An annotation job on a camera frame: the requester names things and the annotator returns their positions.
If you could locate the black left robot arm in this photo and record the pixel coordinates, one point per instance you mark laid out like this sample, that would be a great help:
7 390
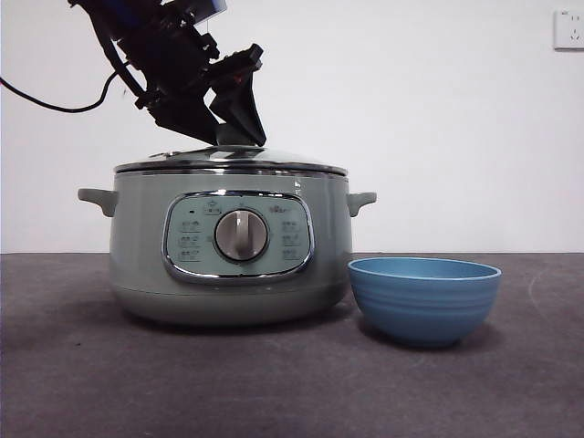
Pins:
159 50

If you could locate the pale grey left wrist camera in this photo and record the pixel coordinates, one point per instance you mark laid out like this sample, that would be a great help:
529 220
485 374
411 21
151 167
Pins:
214 5

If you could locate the blue ribbed bowl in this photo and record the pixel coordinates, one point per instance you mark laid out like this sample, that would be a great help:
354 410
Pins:
424 305

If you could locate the pale green electric steamer pot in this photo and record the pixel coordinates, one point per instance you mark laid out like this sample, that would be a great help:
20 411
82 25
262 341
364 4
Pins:
137 255

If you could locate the glass lid with green knob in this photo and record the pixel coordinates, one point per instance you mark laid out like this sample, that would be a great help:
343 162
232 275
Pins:
274 159

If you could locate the white wall socket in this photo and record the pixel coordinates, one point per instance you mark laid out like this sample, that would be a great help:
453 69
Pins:
570 29

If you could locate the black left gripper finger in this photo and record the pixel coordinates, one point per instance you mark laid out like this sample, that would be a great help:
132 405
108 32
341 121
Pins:
244 114
182 114

